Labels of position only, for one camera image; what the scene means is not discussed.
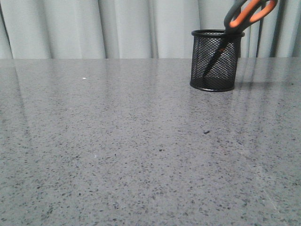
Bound grey orange handled scissors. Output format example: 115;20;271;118
202;0;278;78

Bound light grey curtain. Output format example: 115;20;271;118
0;0;301;60

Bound black mesh pen holder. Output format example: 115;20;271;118
190;29;245;92

